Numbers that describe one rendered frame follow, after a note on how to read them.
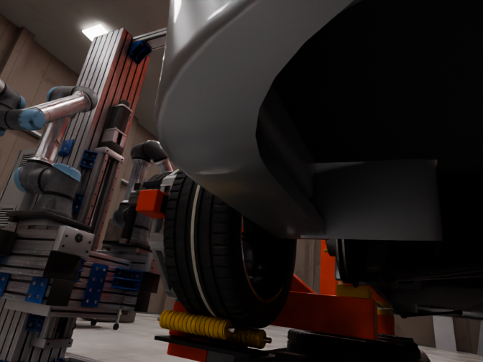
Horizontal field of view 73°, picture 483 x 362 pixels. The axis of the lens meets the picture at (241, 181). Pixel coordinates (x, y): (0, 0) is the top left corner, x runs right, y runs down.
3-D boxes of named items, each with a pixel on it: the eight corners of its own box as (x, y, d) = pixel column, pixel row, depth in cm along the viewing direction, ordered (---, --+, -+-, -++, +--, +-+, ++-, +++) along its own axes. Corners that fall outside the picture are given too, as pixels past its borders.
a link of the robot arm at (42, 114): (111, 108, 159) (35, 138, 116) (91, 108, 162) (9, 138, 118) (106, 83, 155) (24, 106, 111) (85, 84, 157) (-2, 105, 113)
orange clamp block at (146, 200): (171, 218, 105) (153, 210, 97) (152, 219, 108) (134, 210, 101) (175, 198, 107) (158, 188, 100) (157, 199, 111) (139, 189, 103)
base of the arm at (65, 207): (21, 212, 128) (30, 189, 132) (54, 223, 141) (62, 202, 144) (46, 212, 122) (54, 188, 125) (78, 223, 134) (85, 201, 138)
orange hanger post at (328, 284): (334, 327, 311) (337, 112, 401) (314, 324, 320) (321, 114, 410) (338, 327, 327) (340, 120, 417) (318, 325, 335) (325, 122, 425)
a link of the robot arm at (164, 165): (166, 133, 194) (195, 207, 204) (154, 138, 201) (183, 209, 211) (152, 138, 185) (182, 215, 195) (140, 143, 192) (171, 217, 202)
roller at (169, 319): (229, 341, 94) (232, 319, 96) (151, 327, 107) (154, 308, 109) (238, 340, 98) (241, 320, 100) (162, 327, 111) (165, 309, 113)
